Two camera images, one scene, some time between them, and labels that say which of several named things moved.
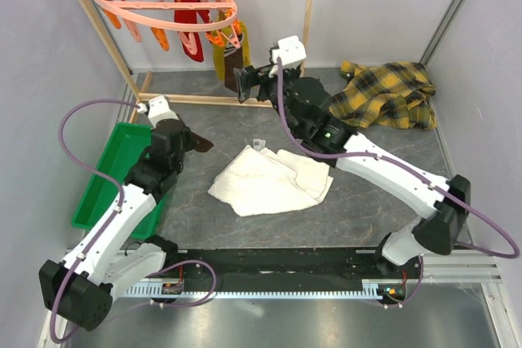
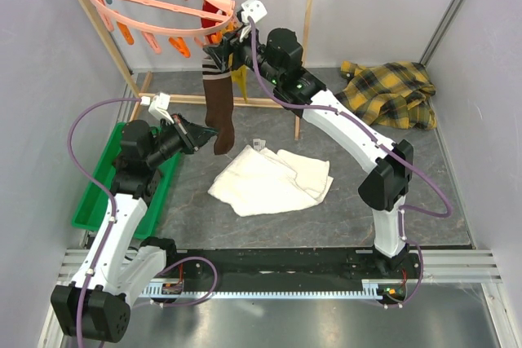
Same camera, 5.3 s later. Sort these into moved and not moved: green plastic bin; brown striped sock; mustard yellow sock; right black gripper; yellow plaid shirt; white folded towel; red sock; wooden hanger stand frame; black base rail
Moved: right black gripper; red sock; brown striped sock; mustard yellow sock
Not moved: wooden hanger stand frame; yellow plaid shirt; black base rail; green plastic bin; white folded towel
